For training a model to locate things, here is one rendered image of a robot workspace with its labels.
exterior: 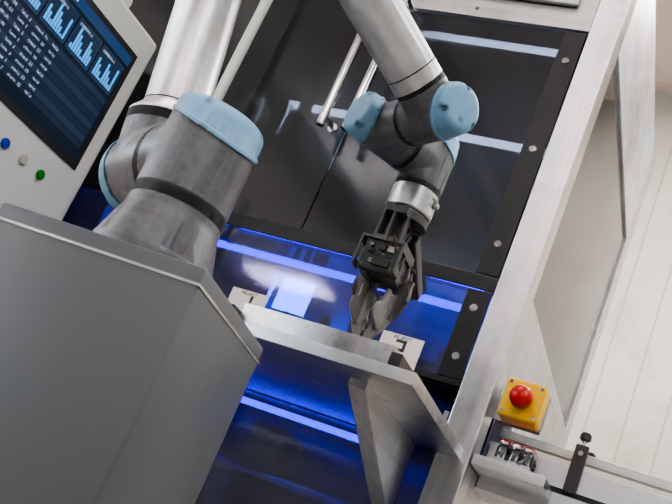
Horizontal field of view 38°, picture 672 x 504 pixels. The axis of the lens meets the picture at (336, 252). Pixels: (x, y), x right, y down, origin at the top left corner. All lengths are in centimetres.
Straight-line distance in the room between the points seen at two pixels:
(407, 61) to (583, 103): 75
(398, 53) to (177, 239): 44
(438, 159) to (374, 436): 44
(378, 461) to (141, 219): 69
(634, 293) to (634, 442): 89
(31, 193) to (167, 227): 106
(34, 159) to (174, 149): 101
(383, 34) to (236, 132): 30
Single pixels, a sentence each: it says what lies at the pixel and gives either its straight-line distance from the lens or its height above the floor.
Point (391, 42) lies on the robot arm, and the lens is 134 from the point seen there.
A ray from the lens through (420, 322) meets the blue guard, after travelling 184.
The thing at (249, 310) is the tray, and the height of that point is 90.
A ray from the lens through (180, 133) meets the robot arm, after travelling 113.
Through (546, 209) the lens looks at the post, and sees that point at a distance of 191.
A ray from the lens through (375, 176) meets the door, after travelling 203.
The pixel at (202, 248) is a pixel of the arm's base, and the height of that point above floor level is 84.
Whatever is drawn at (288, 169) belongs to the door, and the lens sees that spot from 210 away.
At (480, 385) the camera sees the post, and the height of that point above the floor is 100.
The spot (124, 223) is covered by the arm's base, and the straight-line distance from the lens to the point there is 108.
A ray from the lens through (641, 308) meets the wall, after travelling 595.
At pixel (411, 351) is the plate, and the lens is 182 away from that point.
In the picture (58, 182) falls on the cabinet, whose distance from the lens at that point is 216.
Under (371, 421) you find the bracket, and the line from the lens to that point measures 151.
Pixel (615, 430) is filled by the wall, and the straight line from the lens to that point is 571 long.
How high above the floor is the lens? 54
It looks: 19 degrees up
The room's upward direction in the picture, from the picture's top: 23 degrees clockwise
